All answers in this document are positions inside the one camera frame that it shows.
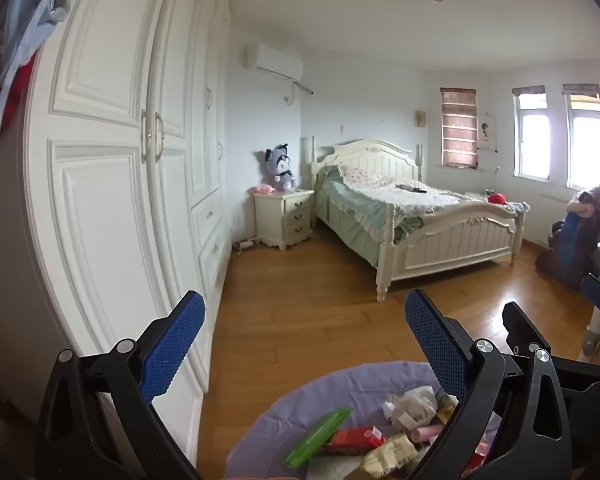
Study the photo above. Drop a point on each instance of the white floral quilt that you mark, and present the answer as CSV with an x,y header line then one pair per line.
x,y
405,197

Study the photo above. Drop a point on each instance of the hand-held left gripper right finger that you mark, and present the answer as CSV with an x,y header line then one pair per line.
x,y
437,345

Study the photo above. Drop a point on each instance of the green rectangular packet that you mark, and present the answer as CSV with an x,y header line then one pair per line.
x,y
315,437

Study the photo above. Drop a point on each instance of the grey plush toy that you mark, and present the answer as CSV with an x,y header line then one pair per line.
x,y
280,170

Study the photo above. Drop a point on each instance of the red roller blind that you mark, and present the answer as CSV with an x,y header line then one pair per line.
x,y
459,127

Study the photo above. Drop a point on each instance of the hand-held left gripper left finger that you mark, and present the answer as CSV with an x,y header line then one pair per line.
x,y
172,345

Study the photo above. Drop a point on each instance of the white panelled wardrobe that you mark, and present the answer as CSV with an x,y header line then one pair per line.
x,y
105,210

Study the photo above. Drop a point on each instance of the pale yellow wrapper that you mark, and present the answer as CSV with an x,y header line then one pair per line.
x,y
387,457

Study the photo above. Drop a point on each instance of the pink hair roller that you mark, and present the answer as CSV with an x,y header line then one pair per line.
x,y
427,433

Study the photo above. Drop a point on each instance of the blue cloth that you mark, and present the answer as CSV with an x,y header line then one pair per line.
x,y
575,245

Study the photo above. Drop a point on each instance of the green ruffled bed sheet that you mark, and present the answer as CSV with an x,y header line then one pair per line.
x,y
352,212

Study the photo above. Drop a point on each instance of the light blue hanging garment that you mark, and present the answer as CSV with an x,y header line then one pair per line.
x,y
30,10

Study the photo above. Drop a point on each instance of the red hanging garment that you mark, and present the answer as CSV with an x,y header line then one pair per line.
x,y
17,85

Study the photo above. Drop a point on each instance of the small tan wall ornament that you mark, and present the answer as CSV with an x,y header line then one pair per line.
x,y
421,118

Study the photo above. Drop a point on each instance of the red box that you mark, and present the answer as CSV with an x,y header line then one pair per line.
x,y
355,439

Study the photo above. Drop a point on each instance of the gold foil wrapper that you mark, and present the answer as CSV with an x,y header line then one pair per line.
x,y
447,410

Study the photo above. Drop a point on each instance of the small black item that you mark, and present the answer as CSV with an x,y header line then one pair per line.
x,y
412,189

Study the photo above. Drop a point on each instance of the cream nightstand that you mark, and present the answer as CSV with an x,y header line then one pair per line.
x,y
285,217

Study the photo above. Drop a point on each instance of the white wall picture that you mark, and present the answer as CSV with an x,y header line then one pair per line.
x,y
487,132

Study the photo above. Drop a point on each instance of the white plastic bag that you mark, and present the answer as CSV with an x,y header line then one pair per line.
x,y
412,402

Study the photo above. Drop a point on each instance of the white power strip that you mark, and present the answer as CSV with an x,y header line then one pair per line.
x,y
243,244

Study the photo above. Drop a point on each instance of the brown chair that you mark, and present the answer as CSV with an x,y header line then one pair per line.
x,y
555,260

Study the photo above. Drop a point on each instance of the cream wooden bed frame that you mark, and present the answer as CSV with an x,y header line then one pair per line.
x,y
450,245

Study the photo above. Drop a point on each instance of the white framed window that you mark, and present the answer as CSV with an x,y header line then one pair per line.
x,y
532,140
585,145

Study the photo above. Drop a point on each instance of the red round item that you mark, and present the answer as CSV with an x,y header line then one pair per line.
x,y
497,198

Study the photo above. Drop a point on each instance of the pink soft item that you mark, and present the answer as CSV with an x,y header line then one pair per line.
x,y
262,190

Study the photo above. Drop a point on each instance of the white wall air conditioner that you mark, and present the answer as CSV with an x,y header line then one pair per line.
x,y
274,61

